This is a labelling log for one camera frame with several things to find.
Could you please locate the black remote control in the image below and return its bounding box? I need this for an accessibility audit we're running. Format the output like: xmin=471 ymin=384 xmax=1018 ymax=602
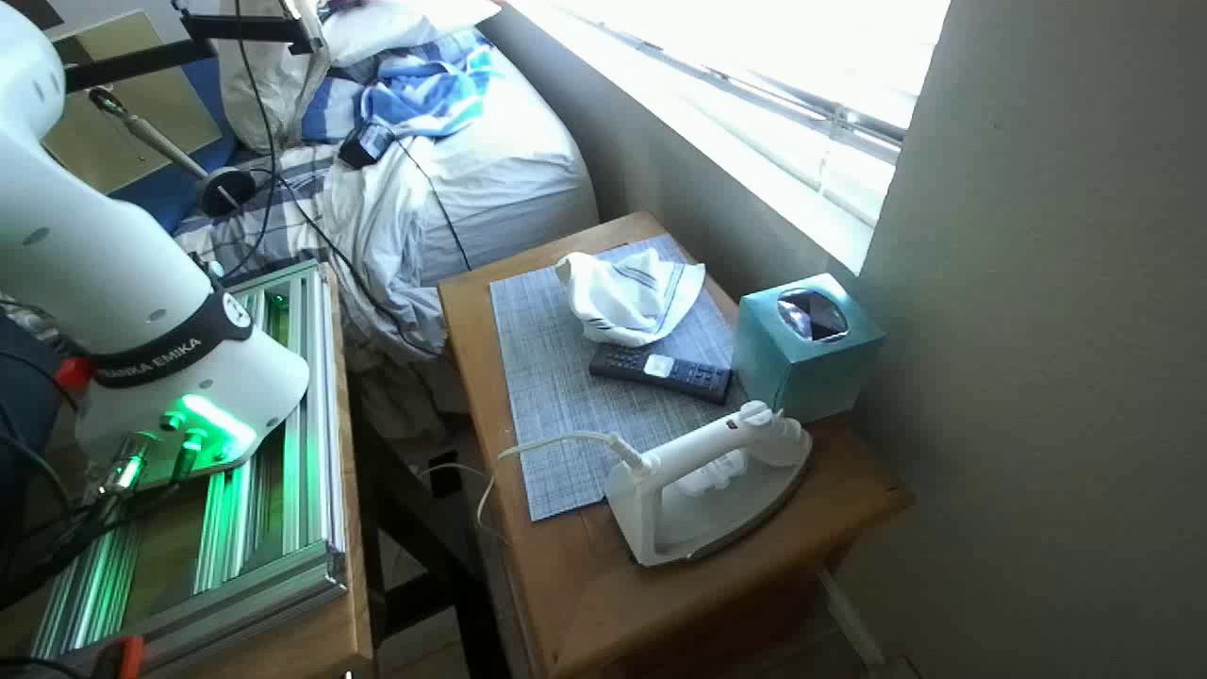
xmin=586 ymin=339 xmax=734 ymax=406

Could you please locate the white towel with blue stripes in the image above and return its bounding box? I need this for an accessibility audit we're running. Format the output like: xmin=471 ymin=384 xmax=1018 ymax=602
xmin=552 ymin=242 xmax=708 ymax=349

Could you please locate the teal tissue box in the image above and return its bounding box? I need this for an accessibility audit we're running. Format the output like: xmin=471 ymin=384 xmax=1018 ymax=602
xmin=733 ymin=272 xmax=887 ymax=424

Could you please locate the white steam iron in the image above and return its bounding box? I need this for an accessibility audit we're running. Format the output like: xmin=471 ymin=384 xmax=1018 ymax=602
xmin=604 ymin=397 xmax=817 ymax=569

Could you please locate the white bed bedding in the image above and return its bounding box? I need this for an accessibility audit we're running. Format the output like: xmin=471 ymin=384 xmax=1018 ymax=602
xmin=174 ymin=0 xmax=598 ymax=368

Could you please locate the white window sill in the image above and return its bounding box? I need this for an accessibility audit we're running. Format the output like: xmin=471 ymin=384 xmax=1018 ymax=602
xmin=500 ymin=0 xmax=904 ymax=276

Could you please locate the wooden side table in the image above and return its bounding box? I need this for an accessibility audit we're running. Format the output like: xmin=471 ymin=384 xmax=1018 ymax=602
xmin=433 ymin=207 xmax=916 ymax=679

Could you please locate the blue white striped cloth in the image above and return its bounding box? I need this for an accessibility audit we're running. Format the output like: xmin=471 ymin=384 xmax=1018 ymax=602
xmin=335 ymin=31 xmax=500 ymax=164

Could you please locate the grey metal rod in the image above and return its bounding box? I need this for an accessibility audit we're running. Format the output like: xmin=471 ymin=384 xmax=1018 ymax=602
xmin=84 ymin=82 xmax=259 ymax=213

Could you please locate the black stand bar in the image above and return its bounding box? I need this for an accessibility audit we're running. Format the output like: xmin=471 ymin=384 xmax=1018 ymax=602
xmin=59 ymin=12 xmax=315 ymax=92

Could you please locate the white iron power cord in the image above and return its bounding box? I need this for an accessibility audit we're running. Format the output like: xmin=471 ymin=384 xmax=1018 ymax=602
xmin=471 ymin=431 xmax=633 ymax=539

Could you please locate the black cable over bedding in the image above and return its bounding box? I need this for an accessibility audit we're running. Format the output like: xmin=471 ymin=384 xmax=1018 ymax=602
xmin=397 ymin=130 xmax=480 ymax=276

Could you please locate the aluminium extrusion base frame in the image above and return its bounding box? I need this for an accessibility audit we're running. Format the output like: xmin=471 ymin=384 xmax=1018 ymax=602
xmin=22 ymin=255 xmax=353 ymax=667

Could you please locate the orange clamp handle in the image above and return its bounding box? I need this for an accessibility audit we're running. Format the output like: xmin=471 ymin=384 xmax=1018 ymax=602
xmin=88 ymin=631 xmax=159 ymax=679

